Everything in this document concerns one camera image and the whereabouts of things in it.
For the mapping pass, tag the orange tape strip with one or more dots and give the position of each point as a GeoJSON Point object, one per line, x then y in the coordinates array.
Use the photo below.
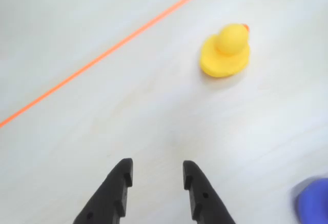
{"type": "Point", "coordinates": [110, 50]}

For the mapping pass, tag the blue rubber duck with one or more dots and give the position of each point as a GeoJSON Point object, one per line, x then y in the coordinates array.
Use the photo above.
{"type": "Point", "coordinates": [314, 201]}

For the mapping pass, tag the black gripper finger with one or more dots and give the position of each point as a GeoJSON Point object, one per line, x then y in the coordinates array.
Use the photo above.
{"type": "Point", "coordinates": [107, 198]}
{"type": "Point", "coordinates": [205, 201]}

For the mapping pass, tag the yellow rubber duck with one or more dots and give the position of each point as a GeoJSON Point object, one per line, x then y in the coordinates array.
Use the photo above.
{"type": "Point", "coordinates": [225, 55]}

